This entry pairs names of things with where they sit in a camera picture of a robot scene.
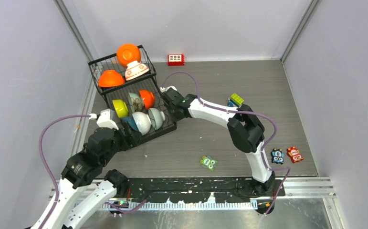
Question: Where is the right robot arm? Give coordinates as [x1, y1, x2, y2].
[160, 86, 275, 197]

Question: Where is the black wire dish rack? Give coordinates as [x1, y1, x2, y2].
[88, 45, 177, 148]

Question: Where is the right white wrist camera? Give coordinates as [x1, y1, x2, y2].
[159, 86, 178, 93]

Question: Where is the green owl number tile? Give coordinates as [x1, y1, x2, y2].
[200, 156, 218, 171]

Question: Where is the orange bowl top upright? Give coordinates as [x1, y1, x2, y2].
[116, 43, 141, 68]

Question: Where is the red toy brick block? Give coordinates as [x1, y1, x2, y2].
[167, 54, 185, 66]

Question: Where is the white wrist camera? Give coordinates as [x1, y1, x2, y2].
[89, 108, 119, 130]
[159, 86, 178, 93]

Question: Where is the orange bowl lower shelf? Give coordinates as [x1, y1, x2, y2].
[139, 89, 155, 110]

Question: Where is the toy brick car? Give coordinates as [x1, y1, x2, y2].
[227, 93, 244, 107]

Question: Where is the floral pale green bowl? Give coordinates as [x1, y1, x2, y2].
[128, 93, 144, 113]

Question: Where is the white ribbed bowl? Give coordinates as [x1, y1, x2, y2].
[132, 112, 151, 135]

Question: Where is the pale green ringed bowl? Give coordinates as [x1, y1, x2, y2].
[148, 108, 166, 130]

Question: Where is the white red patterned bowl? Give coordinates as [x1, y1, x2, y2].
[125, 61, 149, 81]

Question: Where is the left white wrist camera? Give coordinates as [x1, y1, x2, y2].
[89, 108, 119, 130]

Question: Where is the orange bowl upper shelf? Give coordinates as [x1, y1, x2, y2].
[98, 70, 125, 88]

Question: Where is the blue owl number tile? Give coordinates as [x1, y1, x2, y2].
[271, 148, 284, 165]

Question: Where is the yellow green bowl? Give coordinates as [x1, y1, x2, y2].
[112, 99, 129, 118]

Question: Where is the orange bowl shelf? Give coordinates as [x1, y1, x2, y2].
[139, 89, 155, 110]
[98, 70, 125, 88]

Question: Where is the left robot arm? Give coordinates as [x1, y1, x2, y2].
[32, 119, 142, 229]

